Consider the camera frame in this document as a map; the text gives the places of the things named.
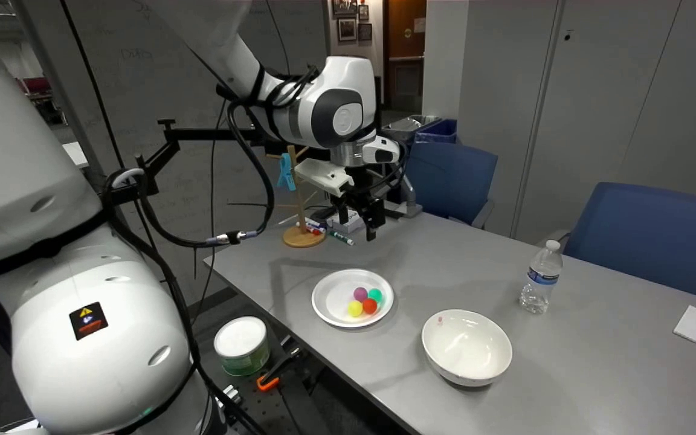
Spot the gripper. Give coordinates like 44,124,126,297
337,167,388,242

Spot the white plate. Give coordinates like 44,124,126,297
311,268,395,329

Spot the white bowl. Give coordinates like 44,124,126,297
421,309,514,388

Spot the white eraser box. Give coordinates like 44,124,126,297
324,209,366,236

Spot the grey metal stand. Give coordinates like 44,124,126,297
384,172,424,219

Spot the wooden peg stand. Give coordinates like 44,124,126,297
265,144,328,249

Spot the blue clip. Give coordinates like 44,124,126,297
276,152,297,192

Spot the blue chair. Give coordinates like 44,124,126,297
404,141,499,228
562,181,696,307

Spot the grey bin with liner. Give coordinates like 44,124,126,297
382,114,443,143

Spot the blue bin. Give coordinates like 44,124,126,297
414,118,459,145

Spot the brown door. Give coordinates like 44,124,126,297
384,0,428,113

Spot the green tin with white lid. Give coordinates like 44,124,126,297
213,315,272,377

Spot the black stand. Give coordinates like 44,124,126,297
106,118,279,205

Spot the group of picture frames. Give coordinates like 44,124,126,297
331,0,373,43

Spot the clear plastic water bottle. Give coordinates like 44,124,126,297
518,239,564,315

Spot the whiteboard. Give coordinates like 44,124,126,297
19,0,332,303

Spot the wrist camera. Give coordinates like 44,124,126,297
294,158,355,198

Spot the orange handled clamp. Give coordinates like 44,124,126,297
256,346,304,393

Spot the black cable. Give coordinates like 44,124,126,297
60,0,126,171

